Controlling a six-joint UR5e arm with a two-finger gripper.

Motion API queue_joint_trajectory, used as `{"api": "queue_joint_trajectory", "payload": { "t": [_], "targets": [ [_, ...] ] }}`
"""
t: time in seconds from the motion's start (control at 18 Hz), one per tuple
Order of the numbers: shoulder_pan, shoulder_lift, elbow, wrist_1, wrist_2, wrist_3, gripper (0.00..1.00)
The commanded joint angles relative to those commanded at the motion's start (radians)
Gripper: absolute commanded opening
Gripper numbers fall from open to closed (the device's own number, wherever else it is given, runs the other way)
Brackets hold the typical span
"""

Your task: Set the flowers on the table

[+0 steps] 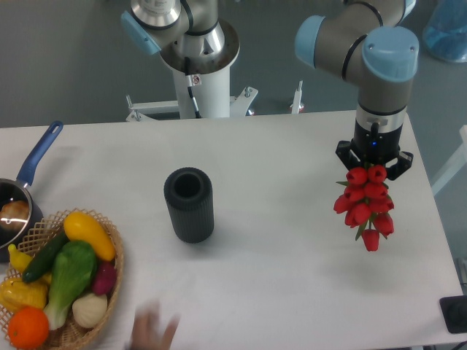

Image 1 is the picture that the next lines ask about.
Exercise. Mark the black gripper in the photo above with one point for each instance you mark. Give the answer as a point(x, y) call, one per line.
point(376, 140)

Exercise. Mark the red tulip bouquet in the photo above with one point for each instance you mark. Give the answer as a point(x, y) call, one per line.
point(366, 204)

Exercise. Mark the dark grey ribbed vase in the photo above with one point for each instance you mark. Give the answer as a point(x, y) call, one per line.
point(189, 199)

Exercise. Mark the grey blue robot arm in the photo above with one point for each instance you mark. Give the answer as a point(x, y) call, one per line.
point(365, 46)

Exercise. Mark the person's hand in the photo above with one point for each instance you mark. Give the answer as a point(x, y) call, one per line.
point(147, 332)

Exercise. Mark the blue plastic bag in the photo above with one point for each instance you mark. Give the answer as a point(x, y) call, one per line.
point(445, 33)

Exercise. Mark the black device at edge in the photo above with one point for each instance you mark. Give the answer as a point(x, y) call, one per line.
point(454, 313)

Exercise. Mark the purple red radish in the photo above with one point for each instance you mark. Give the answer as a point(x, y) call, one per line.
point(105, 279)

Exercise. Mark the yellow squash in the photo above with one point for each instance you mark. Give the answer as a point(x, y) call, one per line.
point(79, 226)

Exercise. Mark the green lettuce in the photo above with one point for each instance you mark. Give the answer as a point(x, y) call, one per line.
point(72, 272)

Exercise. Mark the white garlic bulb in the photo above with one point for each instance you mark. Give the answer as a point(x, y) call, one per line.
point(89, 309)

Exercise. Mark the green cucumber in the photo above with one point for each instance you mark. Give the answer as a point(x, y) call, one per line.
point(43, 260)

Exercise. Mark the woven wicker basket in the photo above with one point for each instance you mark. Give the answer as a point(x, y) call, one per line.
point(71, 335)

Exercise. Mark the bread roll in pot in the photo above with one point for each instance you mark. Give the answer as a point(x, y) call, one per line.
point(14, 216)

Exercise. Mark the small yellow pepper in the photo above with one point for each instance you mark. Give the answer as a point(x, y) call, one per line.
point(20, 261)

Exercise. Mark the yellow corn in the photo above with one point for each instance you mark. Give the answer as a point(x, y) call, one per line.
point(16, 294)

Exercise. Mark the orange fruit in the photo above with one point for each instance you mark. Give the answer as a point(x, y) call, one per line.
point(28, 328)

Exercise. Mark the white frame at right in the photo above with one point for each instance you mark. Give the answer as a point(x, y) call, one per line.
point(451, 167)

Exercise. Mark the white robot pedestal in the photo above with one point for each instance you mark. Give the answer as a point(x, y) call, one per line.
point(201, 71)

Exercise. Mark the blue handled saucepan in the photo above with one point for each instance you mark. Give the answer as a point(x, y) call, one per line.
point(18, 189)

